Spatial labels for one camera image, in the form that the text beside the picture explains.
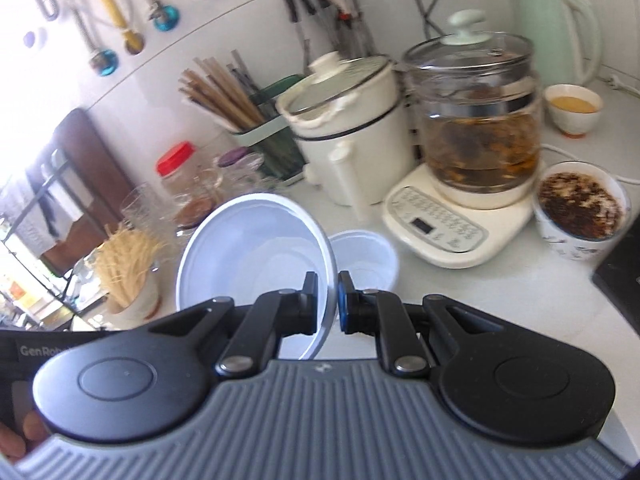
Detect white power cable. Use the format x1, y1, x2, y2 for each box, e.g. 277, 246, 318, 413
539, 142, 640, 187

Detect white kettle base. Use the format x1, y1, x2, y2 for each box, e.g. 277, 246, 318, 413
382, 159, 549, 269

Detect translucent plastic bowl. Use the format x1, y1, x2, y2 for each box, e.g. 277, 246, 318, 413
327, 230, 401, 295

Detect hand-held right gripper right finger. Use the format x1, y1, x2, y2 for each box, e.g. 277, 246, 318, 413
337, 271, 507, 380

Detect glass tea kettle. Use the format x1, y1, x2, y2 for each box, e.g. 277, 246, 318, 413
401, 9, 545, 209

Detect bundle of wooden chopsticks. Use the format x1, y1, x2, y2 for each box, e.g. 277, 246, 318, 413
177, 49, 267, 134

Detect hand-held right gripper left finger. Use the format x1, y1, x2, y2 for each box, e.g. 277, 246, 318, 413
144, 272, 319, 379

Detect small cup with orange base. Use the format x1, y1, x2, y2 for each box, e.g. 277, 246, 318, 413
543, 83, 605, 139

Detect purple lid jar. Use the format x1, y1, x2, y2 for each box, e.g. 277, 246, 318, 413
214, 147, 267, 192

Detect green cutlery holder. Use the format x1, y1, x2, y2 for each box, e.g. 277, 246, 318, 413
226, 74, 309, 190

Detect person's left hand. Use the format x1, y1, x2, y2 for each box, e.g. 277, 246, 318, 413
0, 409, 52, 464

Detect black metal rack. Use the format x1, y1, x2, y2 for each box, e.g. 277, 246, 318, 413
0, 149, 103, 332

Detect white patterned cup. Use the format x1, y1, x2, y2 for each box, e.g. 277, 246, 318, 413
532, 161, 632, 262

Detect red lid jar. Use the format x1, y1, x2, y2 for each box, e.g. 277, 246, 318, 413
156, 141, 213, 201

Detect white bowl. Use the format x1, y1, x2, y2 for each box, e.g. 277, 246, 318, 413
175, 192, 337, 362

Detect mint electric kettle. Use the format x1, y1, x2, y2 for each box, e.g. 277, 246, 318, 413
509, 0, 604, 90

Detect wooden cutting board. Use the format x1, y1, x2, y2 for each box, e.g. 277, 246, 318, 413
39, 107, 140, 277

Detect white power plug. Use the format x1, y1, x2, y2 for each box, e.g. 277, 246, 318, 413
599, 72, 640, 97

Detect black flat appliance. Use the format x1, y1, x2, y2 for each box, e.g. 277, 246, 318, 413
591, 239, 640, 313

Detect black handled knives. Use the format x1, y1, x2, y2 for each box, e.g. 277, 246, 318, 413
280, 0, 323, 23

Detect teal gas valve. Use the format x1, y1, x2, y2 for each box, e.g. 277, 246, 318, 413
89, 49, 121, 79
151, 4, 181, 34

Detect white cooker pot with lid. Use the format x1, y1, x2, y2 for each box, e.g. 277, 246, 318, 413
275, 51, 417, 209

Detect yellow straw bundle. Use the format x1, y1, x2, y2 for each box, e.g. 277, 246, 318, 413
94, 225, 167, 310

